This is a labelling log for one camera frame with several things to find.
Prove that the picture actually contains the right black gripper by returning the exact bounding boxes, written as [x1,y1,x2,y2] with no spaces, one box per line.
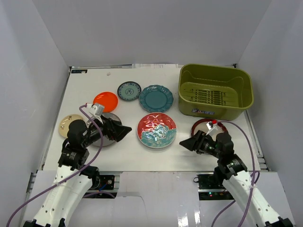
[179,130,222,159]

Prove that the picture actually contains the grey deer plate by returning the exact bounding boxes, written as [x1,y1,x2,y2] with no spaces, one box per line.
[92,113,121,147]

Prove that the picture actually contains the dark red rimmed plate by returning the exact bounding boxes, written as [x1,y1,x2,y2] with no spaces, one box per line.
[191,118,228,138]

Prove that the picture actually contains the red teal wave plate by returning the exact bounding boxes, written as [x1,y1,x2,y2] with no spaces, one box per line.
[137,112,177,149]

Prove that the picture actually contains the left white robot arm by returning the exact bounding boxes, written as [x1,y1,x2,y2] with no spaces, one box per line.
[24,116,132,227]

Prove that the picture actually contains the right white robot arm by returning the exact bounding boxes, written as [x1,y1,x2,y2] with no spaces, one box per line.
[179,131,293,227]

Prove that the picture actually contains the olive green plastic bin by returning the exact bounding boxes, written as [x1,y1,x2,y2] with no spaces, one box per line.
[178,64,254,121]

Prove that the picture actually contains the orange plate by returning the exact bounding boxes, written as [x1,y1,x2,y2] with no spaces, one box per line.
[93,91,118,113]

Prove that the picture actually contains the small blue patterned plate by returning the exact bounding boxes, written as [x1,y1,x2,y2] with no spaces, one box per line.
[117,81,142,102]

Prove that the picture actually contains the teal scalloped plate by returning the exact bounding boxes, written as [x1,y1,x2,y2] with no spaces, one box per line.
[139,85,174,113]

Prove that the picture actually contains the cream floral plate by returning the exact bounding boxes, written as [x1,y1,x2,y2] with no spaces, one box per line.
[58,114,83,138]

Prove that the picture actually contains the white papers at back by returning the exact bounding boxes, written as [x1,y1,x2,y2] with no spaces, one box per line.
[132,63,179,69]

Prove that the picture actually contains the black label sticker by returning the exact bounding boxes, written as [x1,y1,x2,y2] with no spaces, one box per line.
[71,70,88,74]

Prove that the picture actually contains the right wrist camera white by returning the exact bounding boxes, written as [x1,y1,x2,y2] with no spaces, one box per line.
[206,120,218,136]

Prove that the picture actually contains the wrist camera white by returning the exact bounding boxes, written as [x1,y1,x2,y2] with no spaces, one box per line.
[206,120,218,136]
[86,103,105,119]

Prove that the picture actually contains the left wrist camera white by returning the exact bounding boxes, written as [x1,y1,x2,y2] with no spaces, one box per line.
[86,103,105,119]

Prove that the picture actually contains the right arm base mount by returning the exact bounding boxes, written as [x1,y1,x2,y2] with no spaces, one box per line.
[193,174,233,201]

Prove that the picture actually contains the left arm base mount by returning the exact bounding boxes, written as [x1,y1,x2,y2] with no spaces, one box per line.
[83,175,117,199]

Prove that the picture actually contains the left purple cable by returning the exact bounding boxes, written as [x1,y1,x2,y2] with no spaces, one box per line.
[5,104,105,227]

